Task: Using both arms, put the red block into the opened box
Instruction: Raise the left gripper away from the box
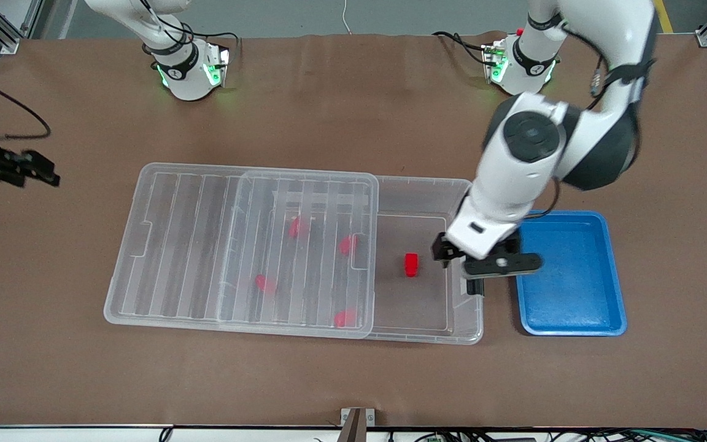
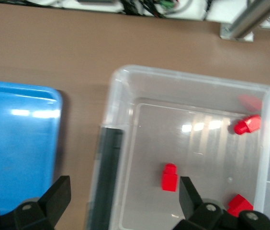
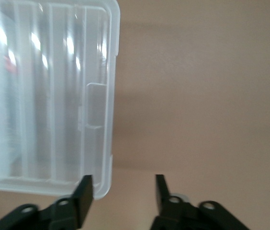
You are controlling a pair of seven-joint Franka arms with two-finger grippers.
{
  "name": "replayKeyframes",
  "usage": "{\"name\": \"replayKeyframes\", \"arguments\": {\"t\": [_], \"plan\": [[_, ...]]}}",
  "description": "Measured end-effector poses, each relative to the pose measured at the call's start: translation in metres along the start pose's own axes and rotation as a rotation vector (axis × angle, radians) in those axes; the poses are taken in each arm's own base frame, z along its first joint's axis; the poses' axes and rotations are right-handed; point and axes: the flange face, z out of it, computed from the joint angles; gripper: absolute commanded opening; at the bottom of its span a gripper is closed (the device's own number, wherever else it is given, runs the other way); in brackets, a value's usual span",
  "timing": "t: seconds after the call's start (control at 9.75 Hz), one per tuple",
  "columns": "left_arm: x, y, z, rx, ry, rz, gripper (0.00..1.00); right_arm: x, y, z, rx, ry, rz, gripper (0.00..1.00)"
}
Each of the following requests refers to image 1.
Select metal camera post bracket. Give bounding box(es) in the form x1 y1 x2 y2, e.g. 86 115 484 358
338 408 376 442

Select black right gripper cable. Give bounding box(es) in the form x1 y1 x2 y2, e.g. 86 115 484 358
0 71 52 143

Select black left arm base cable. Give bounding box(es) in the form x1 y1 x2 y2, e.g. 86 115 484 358
432 31 490 65

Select clear ribbed plastic lid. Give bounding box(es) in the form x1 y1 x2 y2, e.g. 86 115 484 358
104 162 379 339

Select blue plastic tray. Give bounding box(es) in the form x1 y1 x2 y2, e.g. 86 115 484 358
516 210 628 337

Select black right arm base cable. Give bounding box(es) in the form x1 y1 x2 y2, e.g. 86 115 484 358
139 0 241 56

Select black cable bundle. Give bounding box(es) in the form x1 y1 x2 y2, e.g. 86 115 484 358
384 428 707 442

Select brown table cover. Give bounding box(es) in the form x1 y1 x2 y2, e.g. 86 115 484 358
0 31 707 428

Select black arm base cable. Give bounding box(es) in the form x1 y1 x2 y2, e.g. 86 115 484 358
432 31 490 65
139 0 241 56

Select clear plastic storage box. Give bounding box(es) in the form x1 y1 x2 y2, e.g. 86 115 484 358
218 176 484 345

